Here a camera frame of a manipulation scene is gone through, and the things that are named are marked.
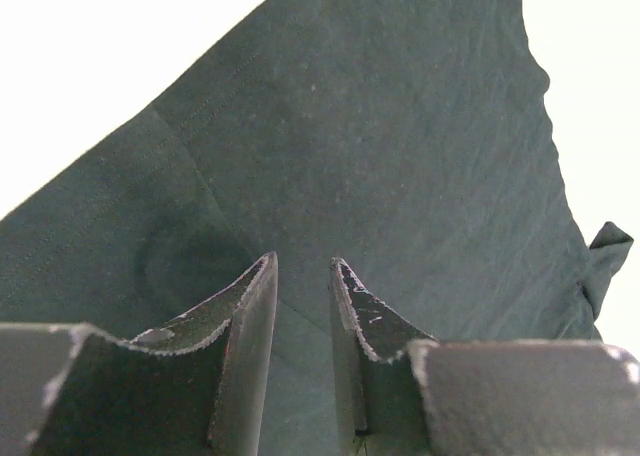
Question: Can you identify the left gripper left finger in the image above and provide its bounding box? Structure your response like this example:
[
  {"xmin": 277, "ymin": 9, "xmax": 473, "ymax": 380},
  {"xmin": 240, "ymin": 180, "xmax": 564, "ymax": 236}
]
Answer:
[{"xmin": 1, "ymin": 252, "xmax": 278, "ymax": 455}]

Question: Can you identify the black t shirt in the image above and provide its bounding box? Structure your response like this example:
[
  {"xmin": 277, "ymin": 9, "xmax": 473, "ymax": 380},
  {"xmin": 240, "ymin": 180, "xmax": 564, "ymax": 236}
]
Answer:
[{"xmin": 1, "ymin": 0, "xmax": 633, "ymax": 455}]

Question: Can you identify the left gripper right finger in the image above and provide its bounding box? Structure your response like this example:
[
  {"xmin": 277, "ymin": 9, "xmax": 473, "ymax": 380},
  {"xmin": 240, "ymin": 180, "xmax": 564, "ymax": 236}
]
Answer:
[{"xmin": 330, "ymin": 258, "xmax": 639, "ymax": 455}]

